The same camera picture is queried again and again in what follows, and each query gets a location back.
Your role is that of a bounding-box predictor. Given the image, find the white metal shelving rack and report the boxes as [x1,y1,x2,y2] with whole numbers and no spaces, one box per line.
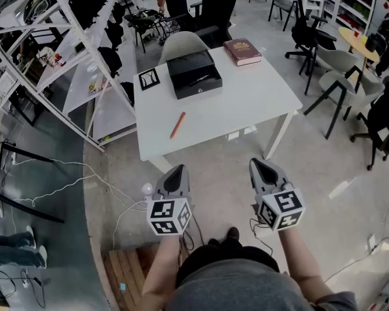
[0,0,140,154]

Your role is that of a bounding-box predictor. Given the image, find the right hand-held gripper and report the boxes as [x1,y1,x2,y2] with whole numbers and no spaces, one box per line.
[248,157,307,232]

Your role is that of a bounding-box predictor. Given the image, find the person's right forearm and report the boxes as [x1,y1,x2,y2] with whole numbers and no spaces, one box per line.
[277,227,335,304]

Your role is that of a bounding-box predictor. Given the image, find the dark red hardcover book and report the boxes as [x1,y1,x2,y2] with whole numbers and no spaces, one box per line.
[222,38,263,67]

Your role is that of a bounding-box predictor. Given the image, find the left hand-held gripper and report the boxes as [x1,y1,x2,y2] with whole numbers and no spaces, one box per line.
[147,164,193,236]

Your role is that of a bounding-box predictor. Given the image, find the round wooden table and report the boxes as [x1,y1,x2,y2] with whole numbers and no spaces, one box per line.
[338,27,381,77]

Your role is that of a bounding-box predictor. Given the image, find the black picture frame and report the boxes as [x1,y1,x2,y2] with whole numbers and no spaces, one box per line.
[138,67,161,92]

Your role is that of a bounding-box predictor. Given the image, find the grey chair with black legs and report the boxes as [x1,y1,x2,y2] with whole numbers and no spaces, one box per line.
[303,45,385,141]

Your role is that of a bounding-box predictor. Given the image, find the white cable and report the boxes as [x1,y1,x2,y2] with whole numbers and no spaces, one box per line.
[11,159,150,249]

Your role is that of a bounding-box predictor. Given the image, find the red pen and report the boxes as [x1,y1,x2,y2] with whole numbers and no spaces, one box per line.
[170,111,186,139]

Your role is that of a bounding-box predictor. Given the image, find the beige shell chair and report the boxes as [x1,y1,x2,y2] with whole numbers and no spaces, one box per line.
[158,30,211,67]

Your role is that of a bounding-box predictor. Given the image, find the wooden pallet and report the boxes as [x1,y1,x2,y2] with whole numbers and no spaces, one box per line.
[100,243,191,311]

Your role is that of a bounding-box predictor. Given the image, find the person's black trousers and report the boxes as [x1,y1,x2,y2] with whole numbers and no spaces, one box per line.
[174,227,281,288]

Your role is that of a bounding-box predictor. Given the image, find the colourful flat packet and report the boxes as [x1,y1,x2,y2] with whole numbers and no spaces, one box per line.
[87,78,111,96]

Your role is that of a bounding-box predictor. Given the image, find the black box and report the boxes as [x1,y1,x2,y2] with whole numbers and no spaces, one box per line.
[165,49,223,100]

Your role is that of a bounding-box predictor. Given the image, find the black high-back office chair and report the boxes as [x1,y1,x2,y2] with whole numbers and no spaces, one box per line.
[163,0,237,50]

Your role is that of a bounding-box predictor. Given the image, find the black pen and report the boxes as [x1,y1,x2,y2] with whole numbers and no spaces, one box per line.
[189,74,210,87]

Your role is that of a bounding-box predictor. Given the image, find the black mesh office chair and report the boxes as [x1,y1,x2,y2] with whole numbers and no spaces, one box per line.
[285,0,338,77]

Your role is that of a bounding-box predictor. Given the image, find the black metal frame stand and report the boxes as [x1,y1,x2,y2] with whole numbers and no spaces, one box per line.
[0,142,65,224]

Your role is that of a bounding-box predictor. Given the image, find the person's left forearm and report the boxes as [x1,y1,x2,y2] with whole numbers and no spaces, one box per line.
[141,233,183,304]

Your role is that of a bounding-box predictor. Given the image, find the row of black bags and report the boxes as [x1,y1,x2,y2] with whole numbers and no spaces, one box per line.
[67,0,136,106]

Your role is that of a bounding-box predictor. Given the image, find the person's grey shirt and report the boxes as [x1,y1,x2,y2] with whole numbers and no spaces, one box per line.
[163,257,359,311]

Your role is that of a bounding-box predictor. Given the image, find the small black chair with cables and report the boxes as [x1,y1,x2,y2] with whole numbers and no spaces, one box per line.
[123,8,170,54]

